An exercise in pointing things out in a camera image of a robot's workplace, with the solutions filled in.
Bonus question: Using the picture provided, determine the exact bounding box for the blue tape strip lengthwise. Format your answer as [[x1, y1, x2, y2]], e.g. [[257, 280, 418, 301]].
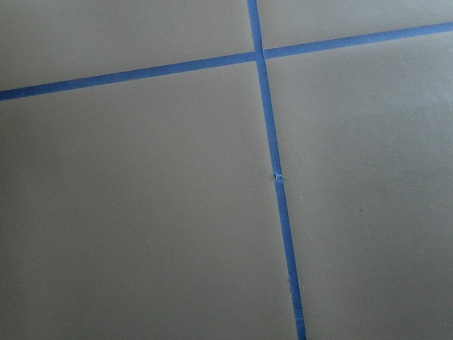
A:
[[247, 1, 307, 339]]

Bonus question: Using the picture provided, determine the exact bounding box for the blue tape strip crosswise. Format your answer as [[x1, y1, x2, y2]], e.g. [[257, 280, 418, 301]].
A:
[[1, 22, 452, 101]]

